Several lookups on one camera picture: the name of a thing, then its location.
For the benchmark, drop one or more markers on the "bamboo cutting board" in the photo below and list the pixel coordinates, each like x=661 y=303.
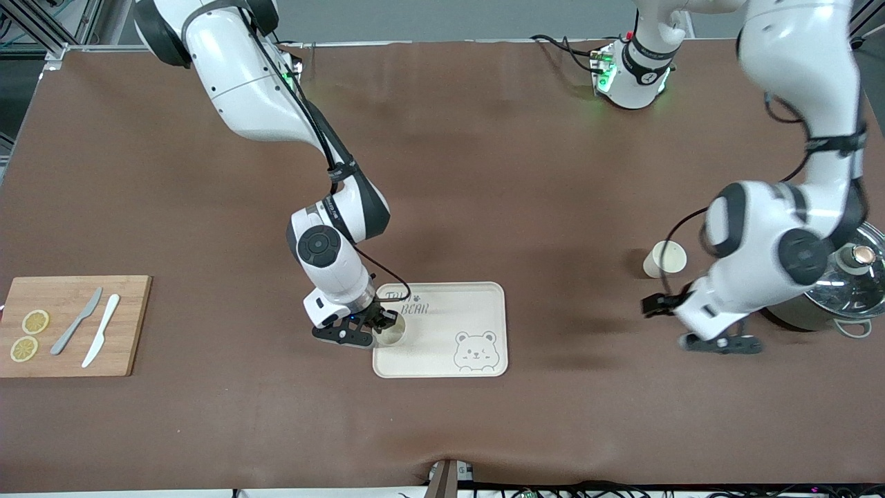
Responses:
x=128 y=325

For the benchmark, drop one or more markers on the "cream bear print tray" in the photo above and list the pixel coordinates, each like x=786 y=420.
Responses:
x=449 y=356

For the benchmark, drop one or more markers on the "lemon slice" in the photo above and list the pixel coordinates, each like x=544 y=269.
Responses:
x=35 y=322
x=24 y=348

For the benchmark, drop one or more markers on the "grey-green cooking pot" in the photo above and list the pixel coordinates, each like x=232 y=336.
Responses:
x=795 y=316

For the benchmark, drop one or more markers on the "brown table mat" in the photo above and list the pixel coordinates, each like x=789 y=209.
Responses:
x=484 y=173

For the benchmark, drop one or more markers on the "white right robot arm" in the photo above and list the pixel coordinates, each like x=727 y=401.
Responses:
x=242 y=90

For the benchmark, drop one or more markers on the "grey plastic knife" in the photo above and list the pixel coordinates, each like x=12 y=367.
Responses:
x=75 y=324

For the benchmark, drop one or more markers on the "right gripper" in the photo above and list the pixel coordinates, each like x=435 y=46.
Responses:
x=374 y=315

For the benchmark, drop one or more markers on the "white plastic knife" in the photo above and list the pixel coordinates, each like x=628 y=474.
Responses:
x=101 y=328

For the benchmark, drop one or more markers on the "glass pot lid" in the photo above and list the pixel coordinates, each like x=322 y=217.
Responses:
x=864 y=290

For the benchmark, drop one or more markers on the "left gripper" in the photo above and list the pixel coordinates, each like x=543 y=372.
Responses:
x=665 y=303

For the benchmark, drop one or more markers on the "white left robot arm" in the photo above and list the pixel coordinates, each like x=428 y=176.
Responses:
x=802 y=62

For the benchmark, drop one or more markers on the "white IKEA cup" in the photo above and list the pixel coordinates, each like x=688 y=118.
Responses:
x=669 y=257
x=401 y=333

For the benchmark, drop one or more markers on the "aluminium frame post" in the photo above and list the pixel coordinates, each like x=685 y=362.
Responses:
x=59 y=50
x=870 y=28

